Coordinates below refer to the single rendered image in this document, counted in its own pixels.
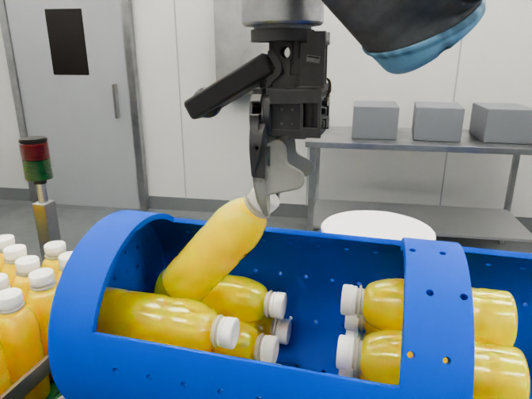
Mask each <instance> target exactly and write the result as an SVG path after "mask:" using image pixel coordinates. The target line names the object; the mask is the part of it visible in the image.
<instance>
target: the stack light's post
mask: <svg viewBox="0 0 532 399"><path fill-rule="evenodd" d="M32 208H33V213H34V217H35V222H36V230H37V235H38V240H39V245H40V253H41V258H42V262H43V261H44V259H45V257H44V255H45V252H44V245H45V244H46V243H48V242H50V241H61V237H60V232H59V222H58V217H57V211H56V206H55V201H54V200H48V202H46V203H39V201H37V202H35V203H33V204H32Z"/></svg>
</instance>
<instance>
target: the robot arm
mask: <svg viewBox="0 0 532 399"><path fill-rule="evenodd" d="M324 4H325V5H326V6H327V7H328V8H329V10H330V11H331V12H332V13H333V14H334V15H335V16H336V18H337V19H338V20H339V21H340V22H341V23H342V24H343V26H344V27H345V28H346V29H347V30H348V31H349V32H350V33H351V34H352V35H353V36H354V37H355V39H356V40H357V41H358V42H359V43H360V44H361V45H362V50H363V52H364V53H366V54H367V55H369V56H371V57H372V58H373V59H374V60H375V61H376V62H377V63H378V64H379V65H380V66H381V67H382V68H383V69H384V70H386V71H387V72H389V73H391V74H406V73H408V72H411V71H414V70H416V69H418V68H420V67H422V66H424V65H426V64H428V63H429V62H431V61H432V60H434V59H436V58H438V57H439V55H440V54H441V53H442V52H444V51H445V50H447V49H450V48H452V47H453V46H454V45H455V44H456V43H457V42H459V41H460V40H461V39H462V38H464V37H465V36H466V35H467V34H468V33H469V32H470V31H471V30H472V29H473V28H474V27H475V26H476V25H477V24H478V22H479V21H480V20H481V18H482V17H483V16H484V14H485V9H486V0H241V23H242V24H243V25H244V26H245V27H250V28H254V29H252V30H251V42H253V43H269V51H268V54H264V53H261V54H259V55H258V56H257V57H255V58H253V59H251V60H249V61H248V62H247V63H245V64H243V65H242V66H240V67H238V68H237V69H236V70H234V71H232V72H230V73H229V74H228V75H226V76H224V77H223V78H220V79H219V80H218V81H216V82H214V83H213V84H211V85H209V86H208V87H203V88H200V89H198V90H197V91H196V92H195V93H194V95H193V96H192V97H190V98H188V99H187V100H186V101H185V102H184V106H185V108H186V110H187V112H188V114H189V115H190V117H191V118H192V119H194V120H195V119H199V118H211V117H214V116H216V115H218V114H219V112H220V111H221V109H222V108H223V107H225V106H227V105H228V104H230V103H231V102H233V101H235V100H237V99H238V98H239V97H242V96H243V95H245V94H247V93H248V92H250V91H253V93H252V94H251V97H250V101H249V126H250V129H249V156H250V165H251V174H252V177H253V187H254V192H255V195H256V201H257V203H258V205H259V207H260V209H261V211H262V213H263V215H264V216H270V195H273V194H276V195H277V196H278V198H279V195H280V193H281V192H289V191H293V190H297V189H300V188H301V187H302V186H303V185H304V182H305V177H306V176H309V175H310V174H311V173H312V172H313V169H314V167H313V162H312V161H311V160H310V159H308V158H305V157H303V156H302V155H300V154H298V152H297V151H296V143H295V140H296V139H306V138H314V139H320V138H321V135H322V134H323V133H324V132H325V130H326V129H329V106H330V101H329V99H330V93H331V91H332V84H331V81H330V79H329V78H327V58H328V45H330V32H327V31H314V29H311V27H316V26H320V25H322V24H323V23H324ZM287 48H289V49H290V52H291V53H290V55H289V56H288V57H286V56H285V50H286V49H287ZM327 81H328V83H326V82H327Z"/></svg>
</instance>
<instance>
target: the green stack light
mask: <svg viewBox="0 0 532 399"><path fill-rule="evenodd" d="M21 162H22V167H23V171H24V176H25V180H26V181H31V182H36V181H46V180H50V179H51V178H53V177H54V174H53V168H52V163H51V158H49V159H45V160H41V161H23V160H21Z"/></svg>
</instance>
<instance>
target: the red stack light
mask: <svg viewBox="0 0 532 399"><path fill-rule="evenodd" d="M48 143H49V142H48V141H47V142H43V143H38V144H20V143H19V144H18V145H19V149H20V154H21V160H23V161H27V162H34V161H41V160H45V159H49V158H50V157H51V153H50V148H49V144H48Z"/></svg>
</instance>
